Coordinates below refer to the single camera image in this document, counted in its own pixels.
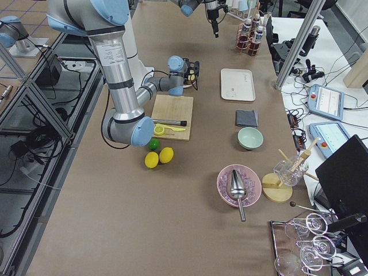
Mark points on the wooden mug tree stand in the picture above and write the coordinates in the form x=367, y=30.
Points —
x=274, y=189

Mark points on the mint green bowl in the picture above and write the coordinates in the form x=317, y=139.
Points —
x=250, y=138

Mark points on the tea bottle front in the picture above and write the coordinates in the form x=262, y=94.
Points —
x=245, y=31

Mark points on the wine glass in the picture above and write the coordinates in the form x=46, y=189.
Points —
x=306, y=261
x=324, y=246
x=302, y=228

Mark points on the grey folded cloth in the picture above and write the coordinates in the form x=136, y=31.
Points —
x=246, y=118

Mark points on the yellow plastic knife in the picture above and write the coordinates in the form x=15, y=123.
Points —
x=175, y=129

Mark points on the white wire cup rack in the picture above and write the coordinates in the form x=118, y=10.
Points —
x=242, y=9

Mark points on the dark tea bottle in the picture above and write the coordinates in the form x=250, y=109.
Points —
x=255, y=22

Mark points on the steel muddler rod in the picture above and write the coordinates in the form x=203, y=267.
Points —
x=182, y=123

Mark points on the metal scoop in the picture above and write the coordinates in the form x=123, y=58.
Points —
x=236, y=191

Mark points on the glass mug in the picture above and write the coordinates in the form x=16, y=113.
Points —
x=291, y=171

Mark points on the green lime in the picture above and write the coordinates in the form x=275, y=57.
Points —
x=153, y=144

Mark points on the wooden cutting board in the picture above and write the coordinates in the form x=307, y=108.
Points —
x=168, y=107

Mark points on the pink bowl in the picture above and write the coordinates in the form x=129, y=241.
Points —
x=251, y=182

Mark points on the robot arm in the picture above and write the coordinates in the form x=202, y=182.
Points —
x=187, y=7
x=103, y=23

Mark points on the copper wire bottle rack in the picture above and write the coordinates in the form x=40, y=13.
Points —
x=249, y=41

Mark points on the black thermos flask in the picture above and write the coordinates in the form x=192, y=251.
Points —
x=310, y=41

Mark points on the metal glass tray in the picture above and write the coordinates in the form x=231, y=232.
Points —
x=282, y=243

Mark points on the tea bottle middle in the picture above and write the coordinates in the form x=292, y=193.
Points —
x=256, y=41

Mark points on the blue teach pendant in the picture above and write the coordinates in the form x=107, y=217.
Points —
x=332, y=136
x=326, y=102

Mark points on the black monitor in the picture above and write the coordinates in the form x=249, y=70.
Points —
x=343, y=178

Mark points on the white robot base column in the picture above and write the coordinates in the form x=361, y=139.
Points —
x=137, y=68

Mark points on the cream serving tray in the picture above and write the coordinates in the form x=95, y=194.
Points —
x=237, y=85

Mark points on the aluminium frame post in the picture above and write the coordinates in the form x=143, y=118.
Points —
x=311, y=16

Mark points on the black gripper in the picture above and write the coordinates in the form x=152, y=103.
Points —
x=190, y=82
x=213, y=13

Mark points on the yellow lemon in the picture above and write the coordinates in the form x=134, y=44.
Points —
x=151, y=160
x=166, y=155

